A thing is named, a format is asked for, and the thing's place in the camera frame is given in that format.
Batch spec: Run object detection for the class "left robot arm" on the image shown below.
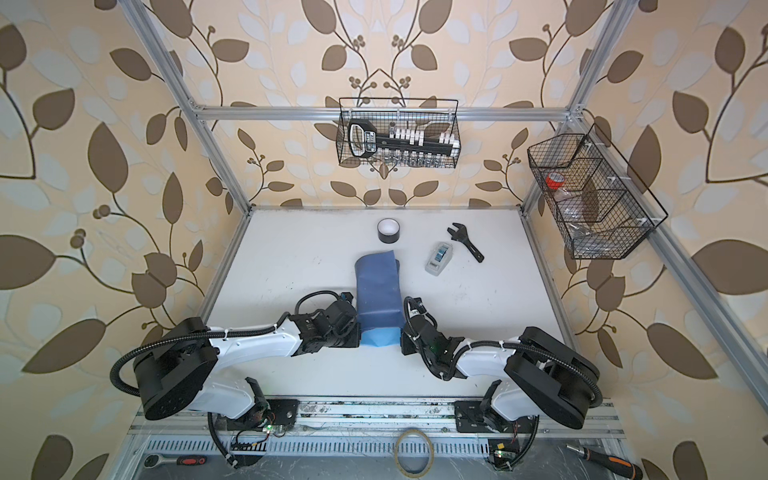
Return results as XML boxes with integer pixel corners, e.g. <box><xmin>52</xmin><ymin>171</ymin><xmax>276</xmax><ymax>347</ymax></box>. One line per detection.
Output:
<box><xmin>109</xmin><ymin>291</ymin><xmax>361</xmax><ymax>469</ymax></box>

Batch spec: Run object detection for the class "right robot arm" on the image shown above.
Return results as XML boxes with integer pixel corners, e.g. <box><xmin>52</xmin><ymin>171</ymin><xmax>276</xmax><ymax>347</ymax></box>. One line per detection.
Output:
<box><xmin>401</xmin><ymin>306</ymin><xmax>604</xmax><ymax>471</ymax></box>

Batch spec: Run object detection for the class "white tape dispenser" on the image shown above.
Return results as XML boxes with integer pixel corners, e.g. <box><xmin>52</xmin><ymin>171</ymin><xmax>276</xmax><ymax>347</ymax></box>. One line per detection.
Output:
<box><xmin>425</xmin><ymin>242</ymin><xmax>453</xmax><ymax>276</ymax></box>

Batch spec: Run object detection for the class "black adjustable wrench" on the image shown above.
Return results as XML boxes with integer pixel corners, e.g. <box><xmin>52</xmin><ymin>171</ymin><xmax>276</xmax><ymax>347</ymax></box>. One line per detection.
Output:
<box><xmin>447</xmin><ymin>222</ymin><xmax>485</xmax><ymax>263</ymax></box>

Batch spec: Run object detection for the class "black tape roll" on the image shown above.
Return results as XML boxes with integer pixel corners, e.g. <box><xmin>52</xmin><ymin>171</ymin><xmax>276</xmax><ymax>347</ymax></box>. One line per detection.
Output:
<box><xmin>377</xmin><ymin>218</ymin><xmax>401</xmax><ymax>244</ymax></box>

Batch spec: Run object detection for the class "socket set holder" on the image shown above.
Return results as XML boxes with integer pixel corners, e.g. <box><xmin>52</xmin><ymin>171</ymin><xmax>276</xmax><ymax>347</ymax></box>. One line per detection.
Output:
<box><xmin>346</xmin><ymin>120</ymin><xmax>461</xmax><ymax>161</ymax></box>

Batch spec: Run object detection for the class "red object in basket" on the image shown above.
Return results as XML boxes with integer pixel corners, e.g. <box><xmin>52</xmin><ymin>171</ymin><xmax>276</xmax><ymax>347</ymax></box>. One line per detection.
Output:
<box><xmin>545</xmin><ymin>171</ymin><xmax>565</xmax><ymax>191</ymax></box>

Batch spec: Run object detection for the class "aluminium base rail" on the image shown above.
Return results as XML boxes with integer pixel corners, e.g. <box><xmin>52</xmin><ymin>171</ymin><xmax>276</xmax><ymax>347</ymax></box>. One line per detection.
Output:
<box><xmin>128</xmin><ymin>394</ymin><xmax>625</xmax><ymax>439</ymax></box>

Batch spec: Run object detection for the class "clear tape ring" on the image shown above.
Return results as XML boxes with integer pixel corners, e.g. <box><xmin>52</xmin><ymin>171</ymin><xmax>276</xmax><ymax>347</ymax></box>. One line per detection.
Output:
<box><xmin>393</xmin><ymin>427</ymin><xmax>436</xmax><ymax>479</ymax></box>

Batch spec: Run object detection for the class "back wire basket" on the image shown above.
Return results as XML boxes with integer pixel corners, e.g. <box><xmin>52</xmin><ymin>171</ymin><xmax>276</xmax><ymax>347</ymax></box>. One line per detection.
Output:
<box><xmin>335</xmin><ymin>96</ymin><xmax>462</xmax><ymax>169</ymax></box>

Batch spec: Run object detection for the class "wire basket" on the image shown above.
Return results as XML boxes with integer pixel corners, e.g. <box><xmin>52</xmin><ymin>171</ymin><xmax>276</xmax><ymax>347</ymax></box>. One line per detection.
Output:
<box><xmin>527</xmin><ymin>124</ymin><xmax>668</xmax><ymax>260</ymax></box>
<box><xmin>335</xmin><ymin>96</ymin><xmax>462</xmax><ymax>169</ymax></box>

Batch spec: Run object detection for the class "right wire basket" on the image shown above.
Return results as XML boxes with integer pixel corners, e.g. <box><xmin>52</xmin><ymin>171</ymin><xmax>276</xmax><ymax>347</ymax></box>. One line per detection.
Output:
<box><xmin>527</xmin><ymin>124</ymin><xmax>668</xmax><ymax>260</ymax></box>

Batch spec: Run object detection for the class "red handled ratchet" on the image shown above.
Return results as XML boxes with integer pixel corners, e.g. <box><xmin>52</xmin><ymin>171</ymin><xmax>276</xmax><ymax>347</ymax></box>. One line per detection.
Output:
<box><xmin>143</xmin><ymin>454</ymin><xmax>208</xmax><ymax>469</ymax></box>

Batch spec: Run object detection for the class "orange handled screwdriver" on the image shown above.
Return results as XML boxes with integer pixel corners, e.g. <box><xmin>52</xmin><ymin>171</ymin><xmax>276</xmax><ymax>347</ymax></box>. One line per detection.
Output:
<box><xmin>566</xmin><ymin>445</ymin><xmax>644</xmax><ymax>480</ymax></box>

